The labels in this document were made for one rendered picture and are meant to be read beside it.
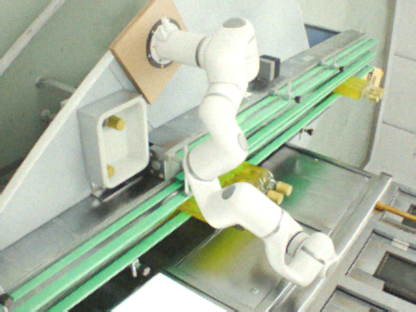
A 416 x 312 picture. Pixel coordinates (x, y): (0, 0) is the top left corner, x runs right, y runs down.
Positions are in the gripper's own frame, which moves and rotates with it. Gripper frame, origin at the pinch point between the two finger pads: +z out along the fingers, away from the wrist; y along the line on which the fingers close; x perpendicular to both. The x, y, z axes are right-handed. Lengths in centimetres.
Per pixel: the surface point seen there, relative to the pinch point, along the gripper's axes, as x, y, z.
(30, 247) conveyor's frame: 62, 5, 20
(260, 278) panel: 7.1, -13.1, -10.3
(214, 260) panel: 12.7, -13.1, 3.7
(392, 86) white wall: -547, -162, 241
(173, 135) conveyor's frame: 7.5, 15.1, 31.8
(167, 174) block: 15.2, 8.1, 23.7
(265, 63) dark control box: -48, 23, 48
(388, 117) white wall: -549, -215, 238
